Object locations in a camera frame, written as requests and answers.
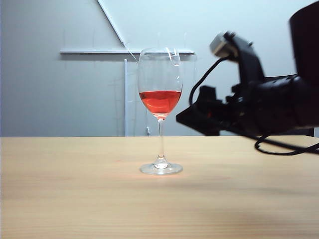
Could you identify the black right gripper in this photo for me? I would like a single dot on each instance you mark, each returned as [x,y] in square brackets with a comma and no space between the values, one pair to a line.
[269,107]

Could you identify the red liquid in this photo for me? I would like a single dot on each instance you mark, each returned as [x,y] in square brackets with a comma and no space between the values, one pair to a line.
[160,102]

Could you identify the clear stemmed wine goblet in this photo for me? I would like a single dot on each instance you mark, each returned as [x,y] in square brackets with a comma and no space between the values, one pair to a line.
[161,149]

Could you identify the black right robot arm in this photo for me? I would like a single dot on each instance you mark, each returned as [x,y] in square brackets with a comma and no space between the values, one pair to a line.
[307,49]

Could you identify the white vertical bar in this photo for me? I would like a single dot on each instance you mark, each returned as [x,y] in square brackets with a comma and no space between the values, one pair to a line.
[125,112]

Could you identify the black mesh office chair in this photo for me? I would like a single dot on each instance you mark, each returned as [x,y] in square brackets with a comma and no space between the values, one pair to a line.
[311,132]

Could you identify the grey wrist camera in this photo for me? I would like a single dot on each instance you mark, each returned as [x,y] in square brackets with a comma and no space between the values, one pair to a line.
[221,46]

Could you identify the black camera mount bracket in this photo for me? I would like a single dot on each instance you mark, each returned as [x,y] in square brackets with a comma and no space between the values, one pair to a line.
[249,62]

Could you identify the white horizontal wall bar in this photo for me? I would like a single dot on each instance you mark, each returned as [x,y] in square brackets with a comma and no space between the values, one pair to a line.
[94,51]

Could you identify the white diagonal wall bar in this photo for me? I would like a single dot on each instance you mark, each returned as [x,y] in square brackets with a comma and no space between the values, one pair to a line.
[109,18]

